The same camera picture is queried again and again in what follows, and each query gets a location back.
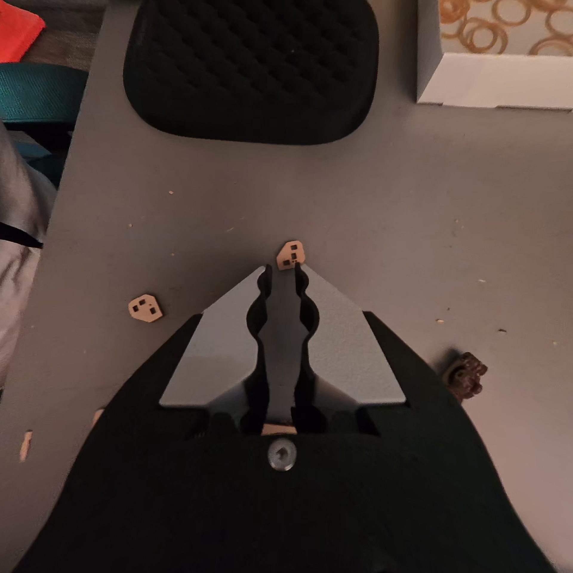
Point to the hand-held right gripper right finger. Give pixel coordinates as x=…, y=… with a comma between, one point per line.
x=353, y=353

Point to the small wood offcut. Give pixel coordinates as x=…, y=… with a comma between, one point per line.
x=25, y=445

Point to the person's pale clothing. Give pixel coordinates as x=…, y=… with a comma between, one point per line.
x=22, y=201

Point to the black quilted cushion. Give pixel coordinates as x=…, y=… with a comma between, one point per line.
x=250, y=67

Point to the white box of rubber bands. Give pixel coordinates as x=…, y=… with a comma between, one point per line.
x=492, y=76

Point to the dark wooden gear part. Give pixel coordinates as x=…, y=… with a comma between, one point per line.
x=465, y=376

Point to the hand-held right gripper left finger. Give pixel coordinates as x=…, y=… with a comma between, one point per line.
x=210, y=358

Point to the small pale wooden model part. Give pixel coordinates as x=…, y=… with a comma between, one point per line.
x=291, y=255
x=145, y=308

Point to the red cloth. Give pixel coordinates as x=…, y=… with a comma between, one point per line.
x=18, y=27

